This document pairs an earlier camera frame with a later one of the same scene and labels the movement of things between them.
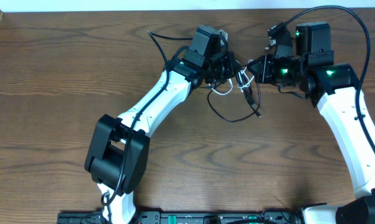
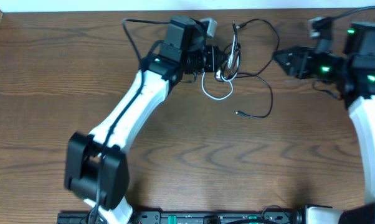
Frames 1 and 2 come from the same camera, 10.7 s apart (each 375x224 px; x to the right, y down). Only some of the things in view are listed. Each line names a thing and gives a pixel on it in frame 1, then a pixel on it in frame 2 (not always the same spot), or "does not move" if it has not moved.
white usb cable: x=244 y=79 → x=225 y=77
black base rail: x=204 y=218 does not move
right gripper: x=265 y=76 → x=299 y=58
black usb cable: x=248 y=96 → x=261 y=71
